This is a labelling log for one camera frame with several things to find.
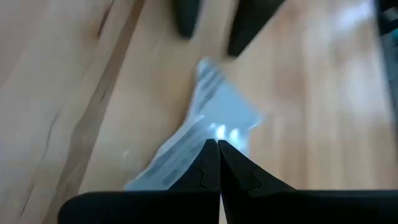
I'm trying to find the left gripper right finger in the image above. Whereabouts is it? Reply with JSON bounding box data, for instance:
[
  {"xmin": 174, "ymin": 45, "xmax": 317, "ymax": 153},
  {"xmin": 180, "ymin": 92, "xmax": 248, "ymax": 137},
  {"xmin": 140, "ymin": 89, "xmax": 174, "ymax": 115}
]
[{"xmin": 218, "ymin": 139, "xmax": 398, "ymax": 224}]

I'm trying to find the small white wrapper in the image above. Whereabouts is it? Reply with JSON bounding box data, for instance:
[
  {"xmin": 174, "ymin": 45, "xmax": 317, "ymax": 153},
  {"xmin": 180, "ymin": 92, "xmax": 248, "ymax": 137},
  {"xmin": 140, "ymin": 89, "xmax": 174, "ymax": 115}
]
[{"xmin": 124, "ymin": 57, "xmax": 265, "ymax": 191}]

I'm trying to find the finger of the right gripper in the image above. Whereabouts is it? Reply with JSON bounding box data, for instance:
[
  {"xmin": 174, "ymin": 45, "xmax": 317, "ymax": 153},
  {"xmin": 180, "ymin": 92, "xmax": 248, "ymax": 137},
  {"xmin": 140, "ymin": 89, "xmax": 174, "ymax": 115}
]
[
  {"xmin": 172, "ymin": 0, "xmax": 203, "ymax": 40},
  {"xmin": 226, "ymin": 0, "xmax": 287, "ymax": 58}
]

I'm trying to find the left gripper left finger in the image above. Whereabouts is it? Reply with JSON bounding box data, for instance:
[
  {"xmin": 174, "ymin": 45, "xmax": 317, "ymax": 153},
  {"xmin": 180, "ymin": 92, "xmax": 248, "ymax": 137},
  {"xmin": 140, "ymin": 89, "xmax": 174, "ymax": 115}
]
[{"xmin": 57, "ymin": 138, "xmax": 221, "ymax": 224}]

